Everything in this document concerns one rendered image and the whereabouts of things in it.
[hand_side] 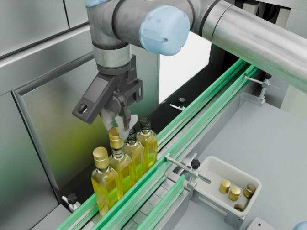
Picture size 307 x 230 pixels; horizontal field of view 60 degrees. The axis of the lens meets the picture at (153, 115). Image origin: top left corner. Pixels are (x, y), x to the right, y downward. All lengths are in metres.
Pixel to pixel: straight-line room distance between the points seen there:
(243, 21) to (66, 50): 0.38
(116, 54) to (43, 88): 0.20
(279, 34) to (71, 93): 0.47
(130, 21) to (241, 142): 0.97
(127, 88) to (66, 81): 0.16
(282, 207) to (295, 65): 0.75
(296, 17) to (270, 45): 0.94
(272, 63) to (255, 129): 0.93
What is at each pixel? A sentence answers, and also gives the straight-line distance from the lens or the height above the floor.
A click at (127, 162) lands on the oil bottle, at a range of 0.74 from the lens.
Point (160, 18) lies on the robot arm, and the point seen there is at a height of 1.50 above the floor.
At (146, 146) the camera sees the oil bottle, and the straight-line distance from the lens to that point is 0.79.
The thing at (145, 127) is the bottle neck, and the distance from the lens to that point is 0.76.
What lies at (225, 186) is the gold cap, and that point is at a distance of 1.05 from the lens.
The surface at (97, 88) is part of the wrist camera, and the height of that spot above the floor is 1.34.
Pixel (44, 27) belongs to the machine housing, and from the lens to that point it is 0.64.
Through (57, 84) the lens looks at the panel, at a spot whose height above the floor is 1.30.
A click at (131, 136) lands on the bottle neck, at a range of 0.73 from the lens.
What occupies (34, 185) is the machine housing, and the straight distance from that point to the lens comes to 0.82.
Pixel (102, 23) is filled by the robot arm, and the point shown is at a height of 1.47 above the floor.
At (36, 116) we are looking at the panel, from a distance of 0.66.
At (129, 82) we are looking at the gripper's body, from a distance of 0.61.
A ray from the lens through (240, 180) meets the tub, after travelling 1.09.
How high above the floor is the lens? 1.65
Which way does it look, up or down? 41 degrees down
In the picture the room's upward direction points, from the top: straight up
